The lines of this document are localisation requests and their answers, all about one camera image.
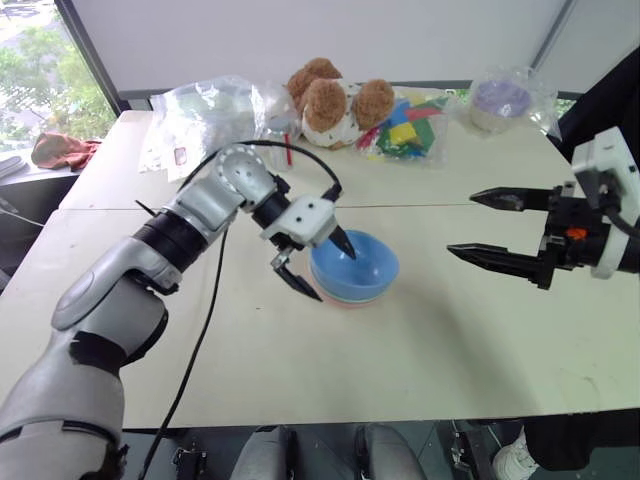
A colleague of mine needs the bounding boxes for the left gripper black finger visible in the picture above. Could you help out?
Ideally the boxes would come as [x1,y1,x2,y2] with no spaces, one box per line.
[272,263,325,304]
[328,224,358,261]

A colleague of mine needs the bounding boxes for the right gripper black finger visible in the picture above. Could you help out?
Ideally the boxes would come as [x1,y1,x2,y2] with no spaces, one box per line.
[468,186,554,213]
[445,242,556,292]

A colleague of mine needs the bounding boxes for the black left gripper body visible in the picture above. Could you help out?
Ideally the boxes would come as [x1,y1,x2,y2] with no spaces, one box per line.
[259,233,311,271]

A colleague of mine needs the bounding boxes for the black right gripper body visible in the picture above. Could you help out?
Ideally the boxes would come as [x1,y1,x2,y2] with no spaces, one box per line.
[546,181,610,272]

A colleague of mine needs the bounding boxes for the blue bowl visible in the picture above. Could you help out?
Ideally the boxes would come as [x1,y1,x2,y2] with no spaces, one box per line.
[308,229,401,302]

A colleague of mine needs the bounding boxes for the bagged purple and white bowl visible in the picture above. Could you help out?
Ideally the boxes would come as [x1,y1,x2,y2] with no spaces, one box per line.
[462,64,557,135]

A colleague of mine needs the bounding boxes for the white paper stack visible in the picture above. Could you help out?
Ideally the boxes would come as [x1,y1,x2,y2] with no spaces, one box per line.
[0,155,32,180]

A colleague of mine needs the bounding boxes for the clear bag of coloured blocks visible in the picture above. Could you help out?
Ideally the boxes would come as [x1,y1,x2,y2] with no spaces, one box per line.
[353,92,451,169]

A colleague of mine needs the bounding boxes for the purple and white round item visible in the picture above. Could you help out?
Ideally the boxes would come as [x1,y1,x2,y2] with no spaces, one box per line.
[469,79,532,133]

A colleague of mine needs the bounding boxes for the small clear jar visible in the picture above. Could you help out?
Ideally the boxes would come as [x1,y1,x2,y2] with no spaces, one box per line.
[263,117,302,172]

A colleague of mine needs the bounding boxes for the green flat block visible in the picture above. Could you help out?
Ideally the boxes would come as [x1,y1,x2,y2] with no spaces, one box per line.
[411,116,437,149]

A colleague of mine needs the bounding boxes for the yellow block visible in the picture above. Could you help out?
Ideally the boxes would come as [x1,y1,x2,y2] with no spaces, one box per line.
[389,122,418,147]

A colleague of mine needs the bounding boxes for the person in black clothes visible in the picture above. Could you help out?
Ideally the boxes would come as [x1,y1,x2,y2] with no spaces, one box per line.
[522,42,640,472]

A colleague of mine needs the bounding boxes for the brown and white plush toy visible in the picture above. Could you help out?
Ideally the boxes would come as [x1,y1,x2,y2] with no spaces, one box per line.
[285,57,397,150]

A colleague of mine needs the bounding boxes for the blue block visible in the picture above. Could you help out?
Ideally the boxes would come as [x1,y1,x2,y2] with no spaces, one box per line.
[387,101,412,126]

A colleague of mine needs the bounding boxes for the flat clear bags with labels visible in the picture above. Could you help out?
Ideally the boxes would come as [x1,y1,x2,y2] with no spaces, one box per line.
[137,133,217,180]

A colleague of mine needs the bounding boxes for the large clear plastic bag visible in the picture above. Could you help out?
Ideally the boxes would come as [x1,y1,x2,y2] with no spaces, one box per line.
[149,74,296,147]

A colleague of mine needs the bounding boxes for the grey rounded shape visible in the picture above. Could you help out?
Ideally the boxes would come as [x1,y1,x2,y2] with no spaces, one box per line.
[231,424,302,480]
[353,423,427,480]

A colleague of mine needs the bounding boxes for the white shoe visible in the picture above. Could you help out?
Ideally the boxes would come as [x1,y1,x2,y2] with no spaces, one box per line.
[492,429,541,480]

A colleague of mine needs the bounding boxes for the red cloth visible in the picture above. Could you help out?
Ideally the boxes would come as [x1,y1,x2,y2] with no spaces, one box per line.
[30,130,104,173]

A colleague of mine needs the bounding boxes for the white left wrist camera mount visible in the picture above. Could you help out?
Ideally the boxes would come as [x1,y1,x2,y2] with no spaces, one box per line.
[258,195,337,250]

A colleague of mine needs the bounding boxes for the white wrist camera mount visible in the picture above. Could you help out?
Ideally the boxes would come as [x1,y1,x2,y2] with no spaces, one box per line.
[258,195,337,250]
[571,127,640,280]

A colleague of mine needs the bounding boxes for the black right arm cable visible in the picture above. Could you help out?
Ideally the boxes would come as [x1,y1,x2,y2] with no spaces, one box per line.
[597,184,640,236]

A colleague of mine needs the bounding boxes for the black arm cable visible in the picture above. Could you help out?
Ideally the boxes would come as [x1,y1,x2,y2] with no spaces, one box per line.
[597,184,640,236]
[135,139,344,480]

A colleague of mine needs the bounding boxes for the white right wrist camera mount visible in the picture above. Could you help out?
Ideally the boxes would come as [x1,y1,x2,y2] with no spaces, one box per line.
[571,127,640,280]

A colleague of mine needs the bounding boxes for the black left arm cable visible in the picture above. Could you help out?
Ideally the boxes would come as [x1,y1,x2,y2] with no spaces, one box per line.
[135,139,344,480]

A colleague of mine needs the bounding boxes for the black metal bracket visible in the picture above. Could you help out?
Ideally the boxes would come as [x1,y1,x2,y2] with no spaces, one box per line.
[172,446,209,480]
[448,421,497,480]

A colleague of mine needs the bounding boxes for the black window frame post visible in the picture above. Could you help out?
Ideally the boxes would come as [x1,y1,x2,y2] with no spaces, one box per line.
[53,0,124,114]

